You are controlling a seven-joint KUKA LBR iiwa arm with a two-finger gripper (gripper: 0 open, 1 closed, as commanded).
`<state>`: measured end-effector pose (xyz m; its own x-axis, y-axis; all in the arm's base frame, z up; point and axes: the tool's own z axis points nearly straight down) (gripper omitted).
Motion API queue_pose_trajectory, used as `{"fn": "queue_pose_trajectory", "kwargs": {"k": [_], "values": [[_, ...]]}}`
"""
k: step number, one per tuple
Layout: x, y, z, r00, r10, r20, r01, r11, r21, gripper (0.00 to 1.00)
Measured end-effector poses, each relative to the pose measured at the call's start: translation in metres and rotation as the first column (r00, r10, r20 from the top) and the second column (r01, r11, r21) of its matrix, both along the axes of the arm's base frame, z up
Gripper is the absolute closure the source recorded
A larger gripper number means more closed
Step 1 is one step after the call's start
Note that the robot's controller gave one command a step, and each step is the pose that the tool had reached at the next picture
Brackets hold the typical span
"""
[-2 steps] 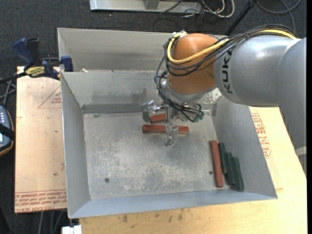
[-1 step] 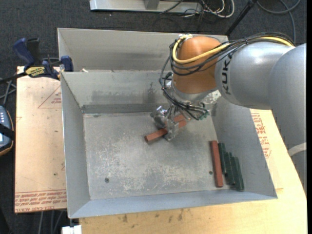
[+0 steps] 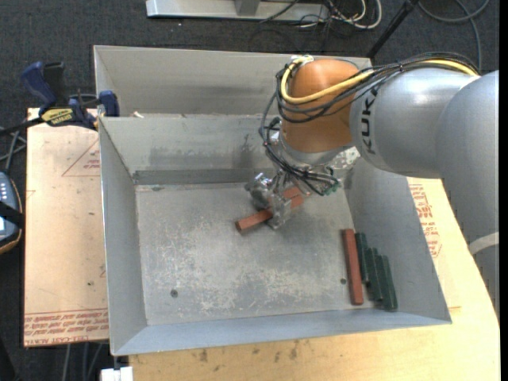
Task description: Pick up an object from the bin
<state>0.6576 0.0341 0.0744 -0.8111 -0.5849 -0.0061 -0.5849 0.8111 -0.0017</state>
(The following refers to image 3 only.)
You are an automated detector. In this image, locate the red-brown block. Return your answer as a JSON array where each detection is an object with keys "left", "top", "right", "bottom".
[
  {"left": 235, "top": 187, "right": 306, "bottom": 236},
  {"left": 341, "top": 228, "right": 365, "bottom": 306}
]

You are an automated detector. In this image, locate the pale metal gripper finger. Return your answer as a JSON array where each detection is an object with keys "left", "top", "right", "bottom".
[
  {"left": 244, "top": 172, "right": 275, "bottom": 212},
  {"left": 267, "top": 193, "right": 298, "bottom": 230}
]

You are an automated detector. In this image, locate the dark green flat block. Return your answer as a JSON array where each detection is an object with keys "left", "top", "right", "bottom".
[
  {"left": 354, "top": 232, "right": 371, "bottom": 286},
  {"left": 375, "top": 254, "right": 399, "bottom": 313},
  {"left": 364, "top": 247, "right": 384, "bottom": 302}
]

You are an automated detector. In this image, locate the brown cardboard board, red print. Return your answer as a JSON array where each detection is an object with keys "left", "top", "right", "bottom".
[{"left": 23, "top": 107, "right": 464, "bottom": 348}]

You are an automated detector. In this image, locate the grey metal bin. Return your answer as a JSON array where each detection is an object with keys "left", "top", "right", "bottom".
[{"left": 93, "top": 44, "right": 452, "bottom": 357}]

